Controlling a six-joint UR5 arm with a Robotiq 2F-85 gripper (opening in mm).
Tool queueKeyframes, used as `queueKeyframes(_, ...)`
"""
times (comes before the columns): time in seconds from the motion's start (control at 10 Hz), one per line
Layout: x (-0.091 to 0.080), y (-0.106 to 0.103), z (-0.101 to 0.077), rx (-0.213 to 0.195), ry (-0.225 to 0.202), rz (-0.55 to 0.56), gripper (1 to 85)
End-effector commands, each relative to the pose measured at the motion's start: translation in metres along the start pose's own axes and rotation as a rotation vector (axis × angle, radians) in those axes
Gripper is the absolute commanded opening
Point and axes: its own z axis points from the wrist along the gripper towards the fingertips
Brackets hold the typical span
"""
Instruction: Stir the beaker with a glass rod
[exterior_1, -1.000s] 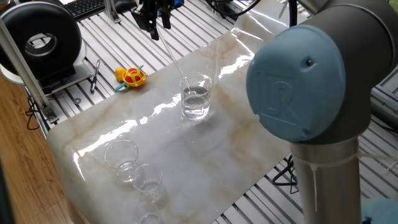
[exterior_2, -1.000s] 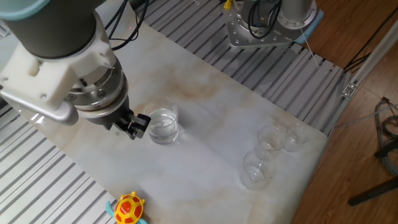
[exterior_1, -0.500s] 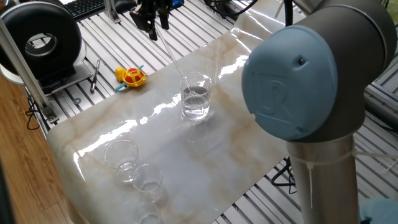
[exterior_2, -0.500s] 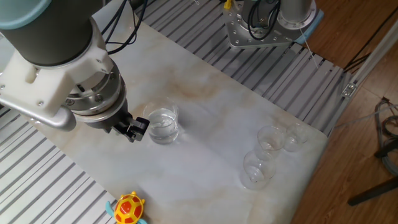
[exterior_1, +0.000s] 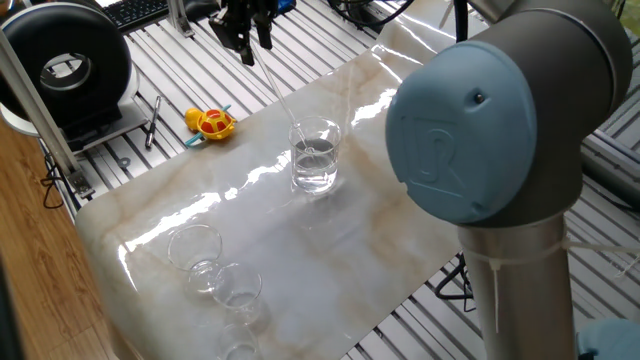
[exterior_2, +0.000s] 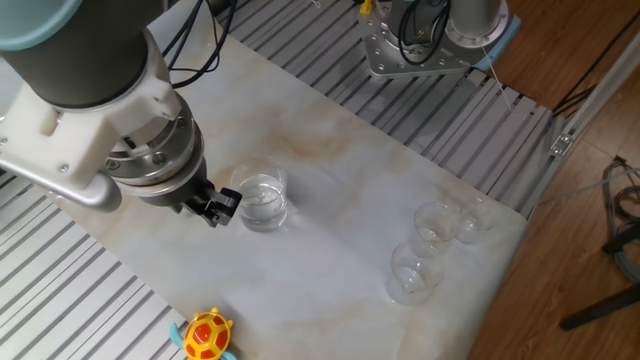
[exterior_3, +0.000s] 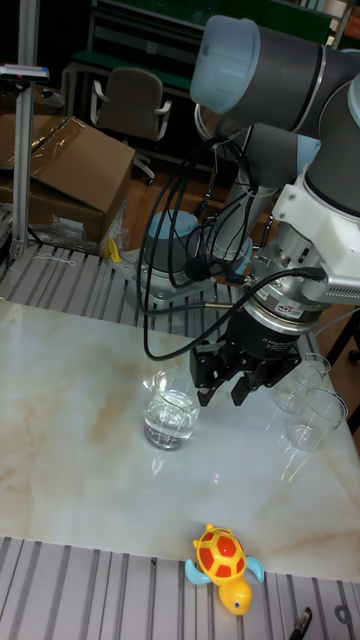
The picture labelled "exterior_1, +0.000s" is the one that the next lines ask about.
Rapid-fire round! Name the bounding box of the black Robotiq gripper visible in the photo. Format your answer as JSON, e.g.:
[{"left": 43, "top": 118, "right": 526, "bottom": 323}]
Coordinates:
[{"left": 208, "top": 0, "right": 279, "bottom": 67}]

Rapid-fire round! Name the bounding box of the clear glass stirring rod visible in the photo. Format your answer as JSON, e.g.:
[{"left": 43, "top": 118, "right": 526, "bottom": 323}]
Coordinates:
[{"left": 249, "top": 42, "right": 314, "bottom": 154}]

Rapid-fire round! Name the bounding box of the glass beaker with water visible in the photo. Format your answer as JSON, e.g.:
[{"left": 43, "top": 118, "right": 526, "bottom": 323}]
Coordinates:
[{"left": 288, "top": 115, "right": 342, "bottom": 195}]

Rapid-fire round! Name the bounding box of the large empty glass beaker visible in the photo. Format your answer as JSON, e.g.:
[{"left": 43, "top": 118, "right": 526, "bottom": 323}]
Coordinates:
[{"left": 166, "top": 223, "right": 224, "bottom": 296}]

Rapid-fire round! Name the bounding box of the medium empty glass beaker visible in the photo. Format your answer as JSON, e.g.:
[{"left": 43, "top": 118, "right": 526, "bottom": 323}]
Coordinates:
[{"left": 211, "top": 262, "right": 264, "bottom": 327}]

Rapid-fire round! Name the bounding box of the black computer mouse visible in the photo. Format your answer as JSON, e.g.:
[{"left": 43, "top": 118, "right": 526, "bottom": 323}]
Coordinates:
[{"left": 184, "top": 0, "right": 221, "bottom": 21}]

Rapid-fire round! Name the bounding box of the yellow orange toy turtle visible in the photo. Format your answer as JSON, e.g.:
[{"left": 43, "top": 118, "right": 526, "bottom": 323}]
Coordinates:
[{"left": 183, "top": 103, "right": 237, "bottom": 149}]

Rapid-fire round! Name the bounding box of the black keyboard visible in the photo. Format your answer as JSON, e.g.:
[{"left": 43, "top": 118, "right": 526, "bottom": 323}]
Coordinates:
[{"left": 102, "top": 0, "right": 171, "bottom": 34}]

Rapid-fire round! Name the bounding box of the black pen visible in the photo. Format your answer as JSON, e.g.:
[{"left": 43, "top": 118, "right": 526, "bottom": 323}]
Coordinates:
[{"left": 144, "top": 95, "right": 162, "bottom": 150}]

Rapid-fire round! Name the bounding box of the marble pattern board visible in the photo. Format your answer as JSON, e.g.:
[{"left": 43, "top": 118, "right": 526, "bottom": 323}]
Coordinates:
[{"left": 74, "top": 0, "right": 506, "bottom": 360}]

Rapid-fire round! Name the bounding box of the clear plastic cup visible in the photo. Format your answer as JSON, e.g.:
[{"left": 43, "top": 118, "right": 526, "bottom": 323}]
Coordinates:
[{"left": 216, "top": 323, "right": 262, "bottom": 360}]

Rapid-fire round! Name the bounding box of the white zip tie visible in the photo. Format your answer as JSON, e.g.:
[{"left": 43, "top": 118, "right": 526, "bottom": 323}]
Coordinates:
[{"left": 459, "top": 234, "right": 640, "bottom": 335}]

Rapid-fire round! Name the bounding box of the aluminium frame post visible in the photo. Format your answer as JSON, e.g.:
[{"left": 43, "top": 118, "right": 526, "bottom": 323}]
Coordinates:
[
  {"left": 0, "top": 29, "right": 95, "bottom": 200},
  {"left": 167, "top": 0, "right": 195, "bottom": 39}
]

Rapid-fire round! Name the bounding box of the black ring shaped device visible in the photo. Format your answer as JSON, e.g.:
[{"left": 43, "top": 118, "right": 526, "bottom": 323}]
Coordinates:
[{"left": 0, "top": 2, "right": 135, "bottom": 151}]

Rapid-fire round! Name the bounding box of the white device base plate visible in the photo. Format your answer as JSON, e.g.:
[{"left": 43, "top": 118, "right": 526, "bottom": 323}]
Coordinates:
[{"left": 0, "top": 64, "right": 150, "bottom": 151}]

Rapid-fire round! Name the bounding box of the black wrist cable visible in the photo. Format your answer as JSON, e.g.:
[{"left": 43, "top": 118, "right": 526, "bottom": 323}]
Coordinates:
[{"left": 327, "top": 0, "right": 470, "bottom": 44}]

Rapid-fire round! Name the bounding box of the thin black hanging cable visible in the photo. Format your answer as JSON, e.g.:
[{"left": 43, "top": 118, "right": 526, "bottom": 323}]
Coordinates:
[{"left": 39, "top": 152, "right": 66, "bottom": 210}]

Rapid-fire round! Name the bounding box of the black base cable bundle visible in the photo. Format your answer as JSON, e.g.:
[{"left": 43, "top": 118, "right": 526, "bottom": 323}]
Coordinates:
[{"left": 433, "top": 252, "right": 476, "bottom": 314}]

